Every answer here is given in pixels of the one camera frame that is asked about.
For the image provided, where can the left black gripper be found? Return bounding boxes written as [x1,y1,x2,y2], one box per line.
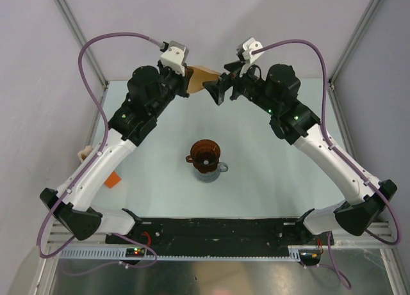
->
[149,60,193,119]

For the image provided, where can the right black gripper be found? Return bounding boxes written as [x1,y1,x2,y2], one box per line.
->
[203,59,279,115]

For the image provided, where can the brown paper coffee filter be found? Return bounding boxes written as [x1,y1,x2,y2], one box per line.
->
[187,65,220,95]

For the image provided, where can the amber glass coffee dripper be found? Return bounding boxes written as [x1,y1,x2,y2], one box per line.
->
[185,140,220,173]

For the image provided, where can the clear glass pitcher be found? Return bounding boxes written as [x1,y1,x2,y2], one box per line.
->
[193,162,229,183]

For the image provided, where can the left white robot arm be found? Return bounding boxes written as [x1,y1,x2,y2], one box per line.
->
[40,63,193,243]

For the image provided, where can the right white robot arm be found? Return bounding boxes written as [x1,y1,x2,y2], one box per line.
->
[202,61,397,244]

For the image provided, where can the orange coffee filter box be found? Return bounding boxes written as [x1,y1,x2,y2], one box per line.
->
[78,145,122,189]

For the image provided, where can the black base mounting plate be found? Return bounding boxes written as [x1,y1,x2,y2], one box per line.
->
[105,218,334,257]

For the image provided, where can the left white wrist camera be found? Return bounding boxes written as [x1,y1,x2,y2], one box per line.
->
[160,41,189,77]

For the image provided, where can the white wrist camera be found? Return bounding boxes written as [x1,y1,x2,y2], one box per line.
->
[160,41,189,77]
[236,37,263,77]

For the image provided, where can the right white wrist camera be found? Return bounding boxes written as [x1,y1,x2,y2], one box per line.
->
[236,37,263,77]

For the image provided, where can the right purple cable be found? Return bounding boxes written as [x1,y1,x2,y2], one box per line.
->
[252,40,401,291]

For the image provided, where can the white slotted cable duct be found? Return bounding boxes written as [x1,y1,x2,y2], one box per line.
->
[60,246,300,262]

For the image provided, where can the aluminium frame rail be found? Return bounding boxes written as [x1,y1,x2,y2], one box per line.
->
[45,222,393,248]

